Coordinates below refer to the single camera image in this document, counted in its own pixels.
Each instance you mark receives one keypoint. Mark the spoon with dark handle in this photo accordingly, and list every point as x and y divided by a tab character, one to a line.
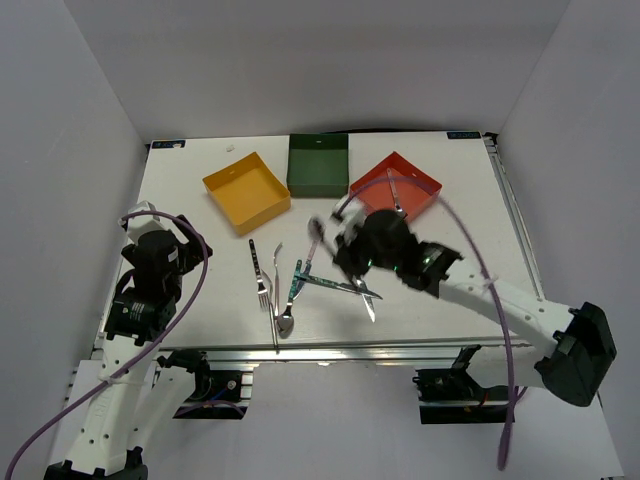
316	231

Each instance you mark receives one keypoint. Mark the fork with dark handle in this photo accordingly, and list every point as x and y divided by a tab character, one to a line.
262	291

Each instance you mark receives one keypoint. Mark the knife with green handle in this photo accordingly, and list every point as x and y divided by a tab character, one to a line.
344	287

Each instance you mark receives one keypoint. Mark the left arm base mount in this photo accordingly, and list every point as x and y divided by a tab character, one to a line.
217	393

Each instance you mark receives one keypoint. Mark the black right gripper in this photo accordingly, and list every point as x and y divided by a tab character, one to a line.
346	253

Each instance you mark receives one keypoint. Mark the yellow square container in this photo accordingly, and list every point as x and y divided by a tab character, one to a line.
247	193

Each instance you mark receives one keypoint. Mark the spoon with pink handle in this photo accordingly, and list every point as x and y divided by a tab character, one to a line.
394	193

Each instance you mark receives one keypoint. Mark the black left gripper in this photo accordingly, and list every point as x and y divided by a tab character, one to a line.
191	249

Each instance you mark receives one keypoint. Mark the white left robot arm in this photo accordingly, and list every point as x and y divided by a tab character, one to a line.
118	427

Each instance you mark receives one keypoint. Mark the spoon with green handle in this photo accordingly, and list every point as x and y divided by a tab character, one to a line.
285	321

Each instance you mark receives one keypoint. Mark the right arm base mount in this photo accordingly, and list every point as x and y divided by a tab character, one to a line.
451	396

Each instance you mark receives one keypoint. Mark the red square container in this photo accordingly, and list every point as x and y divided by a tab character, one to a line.
417	190

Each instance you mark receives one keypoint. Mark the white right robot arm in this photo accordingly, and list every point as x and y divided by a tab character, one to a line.
573	347

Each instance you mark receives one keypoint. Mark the dark green square container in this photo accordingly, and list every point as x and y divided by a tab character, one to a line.
318	165

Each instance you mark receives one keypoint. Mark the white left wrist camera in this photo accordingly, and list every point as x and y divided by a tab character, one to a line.
140	225

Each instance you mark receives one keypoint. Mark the knife with dark handle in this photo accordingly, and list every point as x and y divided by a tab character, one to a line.
368	302

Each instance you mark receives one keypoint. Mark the blue label sticker left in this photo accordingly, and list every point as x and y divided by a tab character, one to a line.
168	144

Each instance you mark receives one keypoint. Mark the blue label sticker right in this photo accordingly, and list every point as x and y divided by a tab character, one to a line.
463	135

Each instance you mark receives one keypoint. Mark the knife with pink handle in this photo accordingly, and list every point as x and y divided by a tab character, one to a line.
306	268

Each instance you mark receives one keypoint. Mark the fork with pink handle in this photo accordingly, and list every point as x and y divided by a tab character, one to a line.
276	282

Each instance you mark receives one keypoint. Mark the blue label sticker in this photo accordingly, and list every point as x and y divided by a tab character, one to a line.
463	135
168	144

